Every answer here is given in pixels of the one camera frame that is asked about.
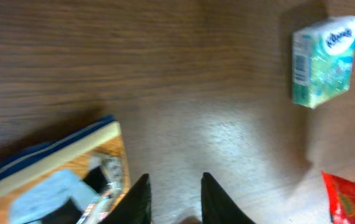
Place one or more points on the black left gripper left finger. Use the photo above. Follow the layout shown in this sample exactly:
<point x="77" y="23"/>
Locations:
<point x="135" y="206"/>

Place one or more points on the yellow snack bag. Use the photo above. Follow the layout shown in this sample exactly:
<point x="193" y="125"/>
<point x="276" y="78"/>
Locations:
<point x="77" y="179"/>

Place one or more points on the green tissue pack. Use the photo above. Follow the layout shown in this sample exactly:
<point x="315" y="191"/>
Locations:
<point x="322" y="60"/>

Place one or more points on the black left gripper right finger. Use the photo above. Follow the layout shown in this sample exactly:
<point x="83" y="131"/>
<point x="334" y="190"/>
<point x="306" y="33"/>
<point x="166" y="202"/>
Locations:
<point x="217" y="206"/>

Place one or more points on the red candy bag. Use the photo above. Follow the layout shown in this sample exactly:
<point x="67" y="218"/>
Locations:
<point x="341" y="195"/>

